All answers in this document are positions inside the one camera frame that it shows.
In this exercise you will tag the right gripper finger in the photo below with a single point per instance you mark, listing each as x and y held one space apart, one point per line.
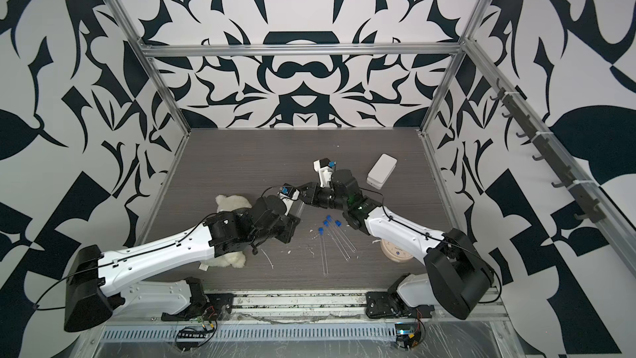
308 189
311 199

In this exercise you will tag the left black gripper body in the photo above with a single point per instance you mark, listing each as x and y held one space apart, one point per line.
284 230

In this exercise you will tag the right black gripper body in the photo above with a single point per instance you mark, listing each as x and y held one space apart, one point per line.
328 197

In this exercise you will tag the test tube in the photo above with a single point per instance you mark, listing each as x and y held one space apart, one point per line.
324 259
348 243
332 233
296 209

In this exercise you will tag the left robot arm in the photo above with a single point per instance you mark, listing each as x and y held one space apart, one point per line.
97 281

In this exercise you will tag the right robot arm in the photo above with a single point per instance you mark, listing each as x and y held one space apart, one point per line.
456 277

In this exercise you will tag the white rectangular box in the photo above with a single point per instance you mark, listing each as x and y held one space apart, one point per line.
381 171

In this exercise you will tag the left electronics board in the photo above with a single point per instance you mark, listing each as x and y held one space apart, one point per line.
190 338

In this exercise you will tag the electronics board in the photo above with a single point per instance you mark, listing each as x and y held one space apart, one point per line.
409 335
190 338

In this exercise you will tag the right electronics board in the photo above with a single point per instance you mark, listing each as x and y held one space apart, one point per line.
409 335

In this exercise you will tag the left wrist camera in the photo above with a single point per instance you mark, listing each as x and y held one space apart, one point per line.
288 192

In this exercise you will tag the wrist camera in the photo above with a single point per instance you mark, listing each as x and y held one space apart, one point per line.
325 169
288 192

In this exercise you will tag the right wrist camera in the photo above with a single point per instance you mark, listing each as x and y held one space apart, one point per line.
325 169

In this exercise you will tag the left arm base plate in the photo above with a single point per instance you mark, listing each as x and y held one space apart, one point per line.
209 306

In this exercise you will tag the black wall hook rail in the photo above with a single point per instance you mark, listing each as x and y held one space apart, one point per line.
553 153

